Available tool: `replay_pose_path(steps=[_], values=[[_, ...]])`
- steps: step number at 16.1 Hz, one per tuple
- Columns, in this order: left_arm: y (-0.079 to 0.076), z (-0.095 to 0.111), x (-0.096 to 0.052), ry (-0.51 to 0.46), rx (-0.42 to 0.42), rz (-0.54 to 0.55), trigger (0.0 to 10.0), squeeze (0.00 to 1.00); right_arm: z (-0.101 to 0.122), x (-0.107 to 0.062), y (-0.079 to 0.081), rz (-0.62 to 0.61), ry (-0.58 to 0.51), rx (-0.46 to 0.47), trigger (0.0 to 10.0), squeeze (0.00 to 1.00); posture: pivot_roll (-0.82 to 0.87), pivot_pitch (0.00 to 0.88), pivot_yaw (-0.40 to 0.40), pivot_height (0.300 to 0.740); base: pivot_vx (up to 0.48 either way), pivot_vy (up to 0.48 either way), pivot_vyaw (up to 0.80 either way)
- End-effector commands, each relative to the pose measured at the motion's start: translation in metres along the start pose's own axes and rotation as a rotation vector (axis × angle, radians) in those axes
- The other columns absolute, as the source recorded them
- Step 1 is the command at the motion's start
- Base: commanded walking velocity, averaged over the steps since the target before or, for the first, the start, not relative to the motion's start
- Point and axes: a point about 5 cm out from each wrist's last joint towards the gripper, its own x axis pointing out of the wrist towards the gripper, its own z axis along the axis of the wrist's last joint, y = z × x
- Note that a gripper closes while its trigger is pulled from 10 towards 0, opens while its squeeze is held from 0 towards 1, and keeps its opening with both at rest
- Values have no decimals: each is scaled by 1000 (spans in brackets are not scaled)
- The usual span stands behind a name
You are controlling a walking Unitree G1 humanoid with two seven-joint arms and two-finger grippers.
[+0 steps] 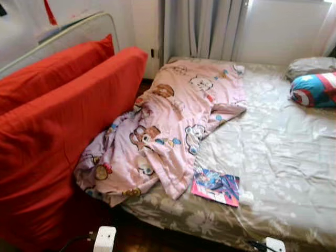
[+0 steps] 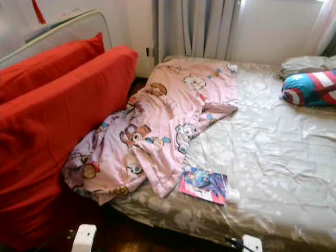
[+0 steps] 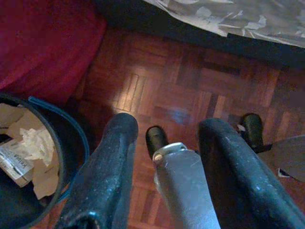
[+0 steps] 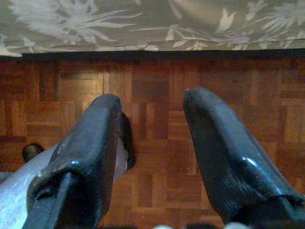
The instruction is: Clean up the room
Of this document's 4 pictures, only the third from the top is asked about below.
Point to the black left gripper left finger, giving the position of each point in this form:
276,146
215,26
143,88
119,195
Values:
102,171

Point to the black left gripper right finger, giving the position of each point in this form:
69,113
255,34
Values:
238,176

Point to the black round trash bin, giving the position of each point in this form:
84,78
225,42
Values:
71,133

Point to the black right robot foot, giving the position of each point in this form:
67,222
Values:
253,128

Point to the black robot foot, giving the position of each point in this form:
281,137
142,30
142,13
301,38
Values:
253,128
156,139

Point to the silver left robot leg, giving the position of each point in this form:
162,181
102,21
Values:
183,181

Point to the brown torn cardboard piece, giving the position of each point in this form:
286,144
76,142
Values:
45,181

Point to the black left robot foot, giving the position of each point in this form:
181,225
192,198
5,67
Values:
156,139

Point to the crumpled white tissue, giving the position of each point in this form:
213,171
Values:
35,143

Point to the white printed carton box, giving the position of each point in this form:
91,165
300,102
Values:
14,164

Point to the red folded mattress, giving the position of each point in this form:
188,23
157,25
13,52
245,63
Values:
43,43

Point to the grey floral bed sheet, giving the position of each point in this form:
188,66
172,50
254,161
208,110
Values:
238,16

